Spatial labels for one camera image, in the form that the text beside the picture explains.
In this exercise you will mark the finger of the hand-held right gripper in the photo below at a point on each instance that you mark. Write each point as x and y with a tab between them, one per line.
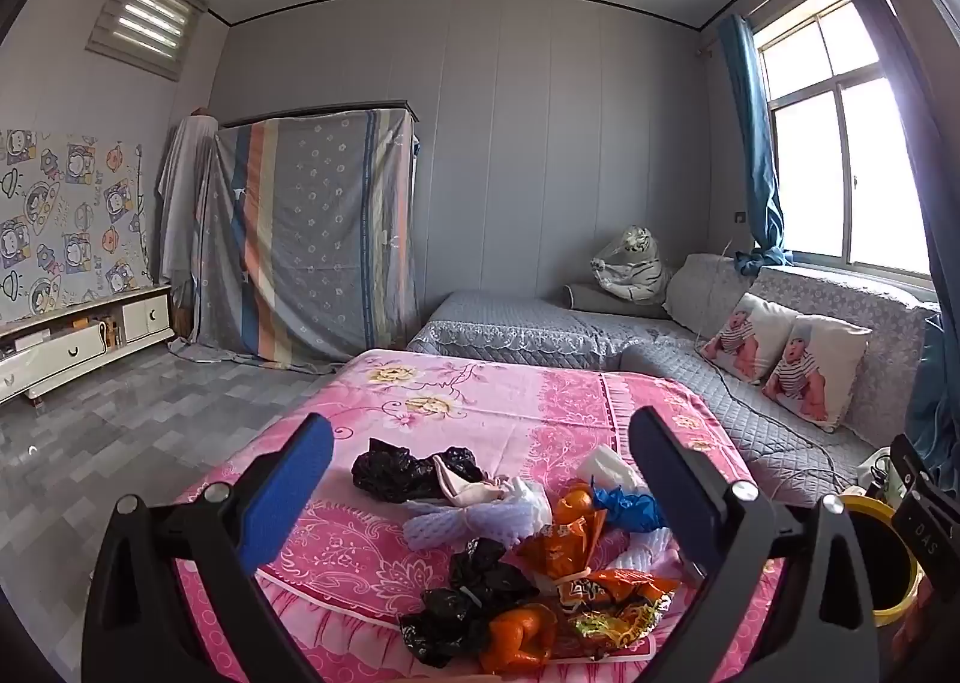
930	522

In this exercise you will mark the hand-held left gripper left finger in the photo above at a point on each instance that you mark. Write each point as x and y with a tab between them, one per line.
289	495

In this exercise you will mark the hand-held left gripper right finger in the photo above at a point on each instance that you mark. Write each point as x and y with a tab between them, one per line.
675	495

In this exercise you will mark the white foam fruit net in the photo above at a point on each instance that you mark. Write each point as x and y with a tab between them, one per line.
450	525
656	546

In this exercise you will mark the yellow trash bin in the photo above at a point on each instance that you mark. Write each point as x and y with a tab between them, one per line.
885	555

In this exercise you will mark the large black plastic bag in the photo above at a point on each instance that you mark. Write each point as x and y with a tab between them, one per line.
390	473

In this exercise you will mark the grey quilted sofa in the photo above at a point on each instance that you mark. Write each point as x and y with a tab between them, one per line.
675	383

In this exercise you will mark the orange snack packet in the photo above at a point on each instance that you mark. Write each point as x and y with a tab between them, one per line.
551	552
615	600

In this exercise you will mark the white plastic bag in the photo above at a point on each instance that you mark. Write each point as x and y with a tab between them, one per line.
525	499

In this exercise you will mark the baby print cushion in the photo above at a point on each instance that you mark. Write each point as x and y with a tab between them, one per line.
817	372
746	338

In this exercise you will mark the beige wrapper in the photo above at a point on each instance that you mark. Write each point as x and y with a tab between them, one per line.
469	492

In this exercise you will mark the pink floral table cloth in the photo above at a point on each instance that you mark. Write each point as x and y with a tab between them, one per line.
465	421

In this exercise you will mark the small black plastic bag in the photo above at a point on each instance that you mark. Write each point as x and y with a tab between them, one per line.
442	627
487	570

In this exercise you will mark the grey bolster pillow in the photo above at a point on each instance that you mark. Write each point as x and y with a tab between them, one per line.
600	301

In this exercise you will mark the white tiger plush toy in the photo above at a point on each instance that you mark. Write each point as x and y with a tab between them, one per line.
634	263

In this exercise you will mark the white tv cabinet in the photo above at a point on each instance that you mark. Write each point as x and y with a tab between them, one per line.
67	353

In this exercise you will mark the striped wardrobe cover cloth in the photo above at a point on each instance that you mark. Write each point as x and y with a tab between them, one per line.
315	233

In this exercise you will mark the white hanging cloth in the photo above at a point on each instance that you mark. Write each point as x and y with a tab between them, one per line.
184	203

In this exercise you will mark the blue curtain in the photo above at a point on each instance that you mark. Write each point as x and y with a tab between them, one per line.
900	128
754	151

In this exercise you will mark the window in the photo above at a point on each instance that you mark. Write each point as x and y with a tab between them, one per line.
840	151

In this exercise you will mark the window blind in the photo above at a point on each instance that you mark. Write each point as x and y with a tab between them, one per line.
146	20

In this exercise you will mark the cartoon wall poster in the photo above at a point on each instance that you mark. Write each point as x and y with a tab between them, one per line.
67	218

